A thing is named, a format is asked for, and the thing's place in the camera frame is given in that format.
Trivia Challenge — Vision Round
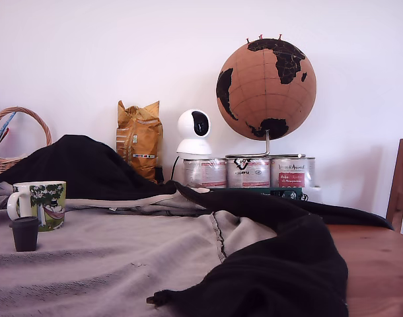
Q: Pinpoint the orange-brown coffee bag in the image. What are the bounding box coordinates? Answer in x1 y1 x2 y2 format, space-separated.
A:
115 100 164 184

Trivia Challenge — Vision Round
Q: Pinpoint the silver tin red label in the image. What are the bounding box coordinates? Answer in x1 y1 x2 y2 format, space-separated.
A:
270 157 316 189
182 158 228 190

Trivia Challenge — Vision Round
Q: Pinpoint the silver tin black logo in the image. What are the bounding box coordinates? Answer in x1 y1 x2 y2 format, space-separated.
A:
226 157 272 190

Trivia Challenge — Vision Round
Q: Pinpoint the dark green flat box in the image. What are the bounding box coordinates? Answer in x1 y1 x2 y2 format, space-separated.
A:
207 186 305 201

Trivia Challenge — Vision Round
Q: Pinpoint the metal globe stand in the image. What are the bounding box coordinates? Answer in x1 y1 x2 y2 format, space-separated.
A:
225 129 307 159

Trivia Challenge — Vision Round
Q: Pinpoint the cork globe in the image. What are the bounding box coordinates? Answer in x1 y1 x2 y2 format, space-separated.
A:
215 38 318 141

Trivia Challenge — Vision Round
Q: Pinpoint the black fleece cloth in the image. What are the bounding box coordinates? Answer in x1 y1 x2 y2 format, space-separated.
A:
0 133 395 317

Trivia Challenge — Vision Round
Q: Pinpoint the grey knit cloth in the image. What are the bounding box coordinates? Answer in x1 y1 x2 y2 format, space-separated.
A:
0 182 279 317

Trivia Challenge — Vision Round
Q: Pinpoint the blue pen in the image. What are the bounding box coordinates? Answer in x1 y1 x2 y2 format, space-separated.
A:
0 111 18 147

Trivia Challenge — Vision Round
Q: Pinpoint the wooden chair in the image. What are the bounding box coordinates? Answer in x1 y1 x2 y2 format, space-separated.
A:
385 137 403 237

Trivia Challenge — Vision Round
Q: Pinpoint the black camera cable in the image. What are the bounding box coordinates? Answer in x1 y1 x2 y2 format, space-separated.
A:
170 155 181 182

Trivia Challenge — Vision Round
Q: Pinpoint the white dome security camera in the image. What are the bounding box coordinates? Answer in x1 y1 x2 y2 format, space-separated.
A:
175 108 214 157

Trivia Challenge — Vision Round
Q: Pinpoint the wicker basket with handle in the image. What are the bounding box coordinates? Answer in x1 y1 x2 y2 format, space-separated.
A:
0 106 53 180

